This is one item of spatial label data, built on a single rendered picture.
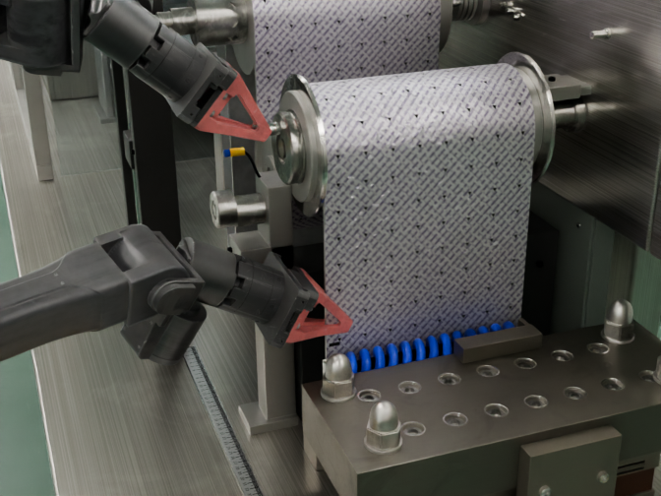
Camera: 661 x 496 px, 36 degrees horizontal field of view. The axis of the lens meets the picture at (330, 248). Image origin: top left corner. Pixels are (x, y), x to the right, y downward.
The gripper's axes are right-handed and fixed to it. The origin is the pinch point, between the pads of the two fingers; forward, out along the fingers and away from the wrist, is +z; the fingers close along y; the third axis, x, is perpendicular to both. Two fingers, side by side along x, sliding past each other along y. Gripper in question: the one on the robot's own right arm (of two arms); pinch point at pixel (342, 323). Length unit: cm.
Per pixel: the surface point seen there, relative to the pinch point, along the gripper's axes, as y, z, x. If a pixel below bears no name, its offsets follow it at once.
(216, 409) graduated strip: -13.6, -1.4, -20.3
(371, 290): 0.3, 1.0, 4.5
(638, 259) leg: -13.1, 43.9, 18.3
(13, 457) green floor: -144, 20, -112
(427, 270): 0.2, 5.9, 8.9
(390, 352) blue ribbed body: 3.0, 5.2, -0.4
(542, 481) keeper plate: 21.9, 14.5, -1.0
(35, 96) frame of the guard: -102, -20, -12
